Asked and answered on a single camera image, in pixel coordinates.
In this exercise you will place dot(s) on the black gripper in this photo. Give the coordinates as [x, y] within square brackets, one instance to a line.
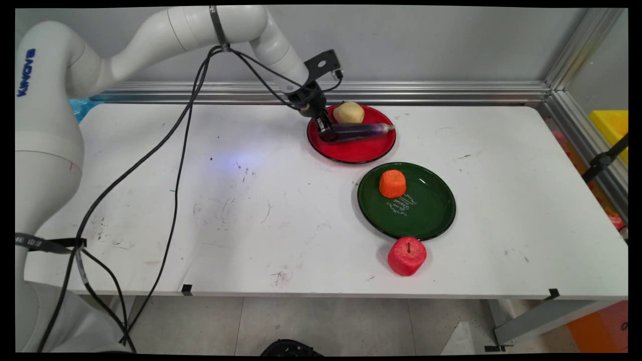
[308, 98]

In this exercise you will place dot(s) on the purple toy eggplant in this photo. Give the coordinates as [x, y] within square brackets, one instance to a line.
[358, 131]

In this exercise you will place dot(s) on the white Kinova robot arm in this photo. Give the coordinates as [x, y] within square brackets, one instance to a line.
[50, 125]

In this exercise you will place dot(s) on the yellow toy potato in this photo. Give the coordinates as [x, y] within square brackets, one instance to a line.
[349, 113]

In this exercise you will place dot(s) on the red round plate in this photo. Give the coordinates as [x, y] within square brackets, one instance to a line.
[358, 148]

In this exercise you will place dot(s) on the orange toy fruit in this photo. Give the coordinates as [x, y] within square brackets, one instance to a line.
[392, 183]

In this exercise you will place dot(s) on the green round plate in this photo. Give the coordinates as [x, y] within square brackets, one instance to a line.
[426, 205]

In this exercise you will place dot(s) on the red toy apple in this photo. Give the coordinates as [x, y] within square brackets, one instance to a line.
[407, 256]

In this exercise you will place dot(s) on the black round object on floor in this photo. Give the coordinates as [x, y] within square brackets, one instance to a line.
[291, 348]

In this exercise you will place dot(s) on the blue bubble mat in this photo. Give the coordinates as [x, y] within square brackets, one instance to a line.
[80, 108]

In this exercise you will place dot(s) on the black stand rod with clamp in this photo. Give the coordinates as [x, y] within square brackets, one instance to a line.
[604, 159]

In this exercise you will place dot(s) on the yellow plastic box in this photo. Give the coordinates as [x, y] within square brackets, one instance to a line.
[613, 128]

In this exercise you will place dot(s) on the grey metal table leg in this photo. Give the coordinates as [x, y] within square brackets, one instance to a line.
[544, 319]

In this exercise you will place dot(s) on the orange box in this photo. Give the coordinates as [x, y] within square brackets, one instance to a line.
[602, 328]

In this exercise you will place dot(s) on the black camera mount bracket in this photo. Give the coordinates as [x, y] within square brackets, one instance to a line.
[323, 62]

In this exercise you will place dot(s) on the horizontal aluminium frame rail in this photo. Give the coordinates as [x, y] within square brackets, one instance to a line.
[426, 93]

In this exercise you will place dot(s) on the slanted aluminium frame rail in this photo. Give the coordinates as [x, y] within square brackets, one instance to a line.
[587, 145]

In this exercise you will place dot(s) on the upright aluminium frame post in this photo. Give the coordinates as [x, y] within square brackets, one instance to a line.
[582, 47]

